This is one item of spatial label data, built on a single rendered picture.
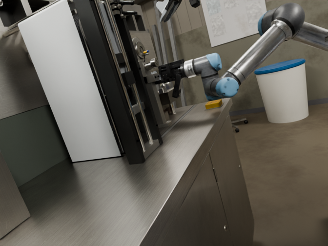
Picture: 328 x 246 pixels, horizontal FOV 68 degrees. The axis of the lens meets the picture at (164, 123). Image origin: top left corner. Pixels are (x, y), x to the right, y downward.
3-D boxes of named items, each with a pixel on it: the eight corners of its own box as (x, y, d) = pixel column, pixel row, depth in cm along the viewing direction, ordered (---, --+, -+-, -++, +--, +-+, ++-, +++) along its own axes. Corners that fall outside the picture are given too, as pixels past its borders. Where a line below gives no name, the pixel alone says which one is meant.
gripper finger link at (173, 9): (158, 15, 105) (168, -6, 100) (169, 23, 105) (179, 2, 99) (155, 15, 103) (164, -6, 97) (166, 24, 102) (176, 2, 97)
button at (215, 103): (220, 107, 115) (218, 102, 115) (206, 109, 118) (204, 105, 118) (222, 103, 121) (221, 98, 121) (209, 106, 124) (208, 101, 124)
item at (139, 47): (142, 40, 110) (147, 56, 112) (138, 41, 111) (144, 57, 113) (134, 42, 103) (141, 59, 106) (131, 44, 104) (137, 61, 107)
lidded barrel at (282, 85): (313, 107, 350) (305, 56, 334) (313, 121, 302) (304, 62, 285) (267, 113, 385) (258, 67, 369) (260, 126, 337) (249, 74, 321)
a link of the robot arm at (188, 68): (199, 74, 111) (194, 77, 104) (190, 76, 114) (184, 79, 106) (195, 58, 110) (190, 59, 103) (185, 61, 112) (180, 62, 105)
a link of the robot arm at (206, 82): (213, 103, 101) (206, 77, 98) (204, 100, 112) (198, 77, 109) (230, 97, 102) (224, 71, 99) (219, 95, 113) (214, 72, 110)
